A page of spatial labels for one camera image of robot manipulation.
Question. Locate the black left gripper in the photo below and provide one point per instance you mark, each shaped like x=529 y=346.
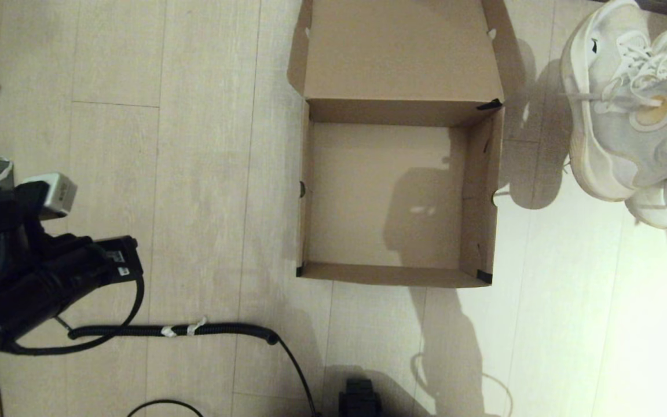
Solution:
x=90 y=269

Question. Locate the white lace-up sneaker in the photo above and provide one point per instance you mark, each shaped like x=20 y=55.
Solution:
x=605 y=139
x=663 y=208

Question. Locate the brown cardboard shoe box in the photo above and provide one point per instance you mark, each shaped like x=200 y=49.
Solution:
x=380 y=197

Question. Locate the black treaded base wheel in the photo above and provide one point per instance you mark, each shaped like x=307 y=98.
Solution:
x=359 y=399

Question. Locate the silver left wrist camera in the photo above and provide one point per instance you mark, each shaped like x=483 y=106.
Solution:
x=55 y=191

